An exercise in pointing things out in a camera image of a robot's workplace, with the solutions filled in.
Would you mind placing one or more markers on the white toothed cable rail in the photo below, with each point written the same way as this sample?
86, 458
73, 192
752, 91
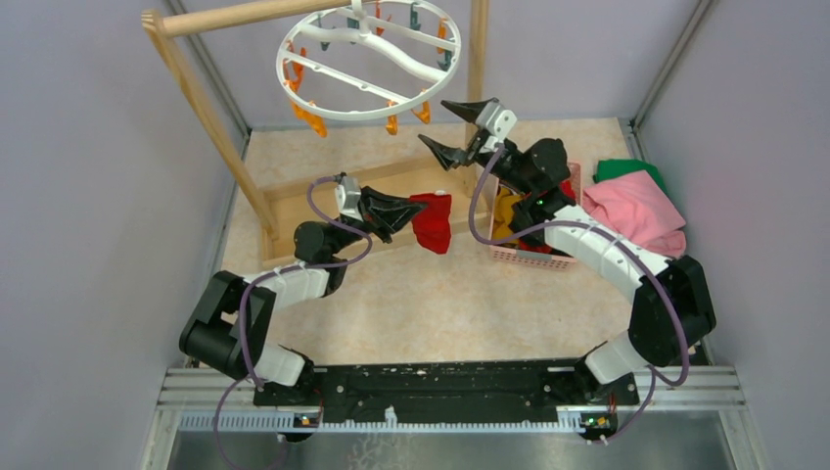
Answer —
285, 422

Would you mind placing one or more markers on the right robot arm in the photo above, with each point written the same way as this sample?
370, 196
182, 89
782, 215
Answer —
671, 303

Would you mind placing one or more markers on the green cloth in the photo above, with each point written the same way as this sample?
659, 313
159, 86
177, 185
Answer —
614, 168

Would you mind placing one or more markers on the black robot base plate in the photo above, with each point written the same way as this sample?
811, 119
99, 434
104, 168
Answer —
473, 392

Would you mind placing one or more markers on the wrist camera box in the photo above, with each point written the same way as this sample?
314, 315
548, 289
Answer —
495, 123
348, 194

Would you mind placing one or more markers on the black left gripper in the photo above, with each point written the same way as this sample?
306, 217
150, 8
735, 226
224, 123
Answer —
373, 204

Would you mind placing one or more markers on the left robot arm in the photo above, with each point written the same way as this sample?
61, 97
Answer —
227, 328

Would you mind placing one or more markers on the pink cloth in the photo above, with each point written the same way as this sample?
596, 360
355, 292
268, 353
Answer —
636, 207

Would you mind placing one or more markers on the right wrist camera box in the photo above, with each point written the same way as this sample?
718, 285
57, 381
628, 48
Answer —
495, 123

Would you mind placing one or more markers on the white round clip hanger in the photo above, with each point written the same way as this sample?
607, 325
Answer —
377, 62

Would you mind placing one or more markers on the red santa sock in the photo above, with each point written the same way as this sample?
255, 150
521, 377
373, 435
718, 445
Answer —
431, 225

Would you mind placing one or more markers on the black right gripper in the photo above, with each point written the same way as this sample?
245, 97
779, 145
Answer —
452, 158

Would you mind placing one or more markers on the pink perforated plastic basket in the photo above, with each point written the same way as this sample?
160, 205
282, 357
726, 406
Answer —
511, 253

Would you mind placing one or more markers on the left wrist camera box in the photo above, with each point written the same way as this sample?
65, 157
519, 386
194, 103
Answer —
348, 194

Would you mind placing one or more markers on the mustard yellow sock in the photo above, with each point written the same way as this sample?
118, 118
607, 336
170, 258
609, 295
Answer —
503, 213

